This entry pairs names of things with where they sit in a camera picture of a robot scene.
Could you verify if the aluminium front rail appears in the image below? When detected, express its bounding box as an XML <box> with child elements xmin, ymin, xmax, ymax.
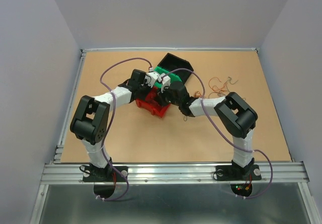
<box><xmin>40</xmin><ymin>162</ymin><xmax>309</xmax><ymax>185</ymax></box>

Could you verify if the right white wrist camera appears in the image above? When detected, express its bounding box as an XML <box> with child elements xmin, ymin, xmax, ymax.
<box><xmin>158</xmin><ymin>73</ymin><xmax>171</xmax><ymax>93</ymax></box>

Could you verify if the green storage bin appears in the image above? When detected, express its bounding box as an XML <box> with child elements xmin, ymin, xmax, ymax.
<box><xmin>152</xmin><ymin>65</ymin><xmax>183</xmax><ymax>89</ymax></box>

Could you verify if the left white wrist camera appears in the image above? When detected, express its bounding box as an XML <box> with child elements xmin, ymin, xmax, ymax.
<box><xmin>144</xmin><ymin>71</ymin><xmax>160</xmax><ymax>88</ymax></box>

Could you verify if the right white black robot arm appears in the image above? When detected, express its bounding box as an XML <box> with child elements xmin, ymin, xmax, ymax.
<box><xmin>155</xmin><ymin>81</ymin><xmax>258</xmax><ymax>179</ymax></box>

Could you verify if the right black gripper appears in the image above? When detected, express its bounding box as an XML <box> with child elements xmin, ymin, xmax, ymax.
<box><xmin>152</xmin><ymin>84</ymin><xmax>181</xmax><ymax>107</ymax></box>

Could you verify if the black storage bin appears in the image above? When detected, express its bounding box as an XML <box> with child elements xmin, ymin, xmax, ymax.
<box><xmin>155</xmin><ymin>53</ymin><xmax>194</xmax><ymax>84</ymax></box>

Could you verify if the orange wire bundle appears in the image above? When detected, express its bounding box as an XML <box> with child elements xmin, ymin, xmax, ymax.
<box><xmin>193</xmin><ymin>75</ymin><xmax>238</xmax><ymax>99</ymax></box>

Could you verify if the aluminium table edge frame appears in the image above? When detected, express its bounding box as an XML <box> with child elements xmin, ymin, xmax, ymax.
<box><xmin>68</xmin><ymin>49</ymin><xmax>265</xmax><ymax>163</ymax></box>

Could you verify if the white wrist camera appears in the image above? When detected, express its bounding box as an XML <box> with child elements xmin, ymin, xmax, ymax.
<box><xmin>144</xmin><ymin>71</ymin><xmax>160</xmax><ymax>88</ymax></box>
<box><xmin>158</xmin><ymin>73</ymin><xmax>171</xmax><ymax>93</ymax></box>

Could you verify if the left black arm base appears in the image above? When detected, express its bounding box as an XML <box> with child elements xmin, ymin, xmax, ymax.
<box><xmin>79</xmin><ymin>164</ymin><xmax>126</xmax><ymax>201</ymax></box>

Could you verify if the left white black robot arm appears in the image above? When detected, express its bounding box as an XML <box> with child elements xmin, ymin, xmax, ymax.
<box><xmin>70</xmin><ymin>69</ymin><xmax>159</xmax><ymax>181</ymax></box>

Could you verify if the red storage bin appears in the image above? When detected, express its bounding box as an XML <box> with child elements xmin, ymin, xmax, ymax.
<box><xmin>135</xmin><ymin>87</ymin><xmax>170</xmax><ymax>118</ymax></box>

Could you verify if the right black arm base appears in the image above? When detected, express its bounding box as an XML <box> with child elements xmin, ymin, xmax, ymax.
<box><xmin>212</xmin><ymin>165</ymin><xmax>262</xmax><ymax>198</ymax></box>

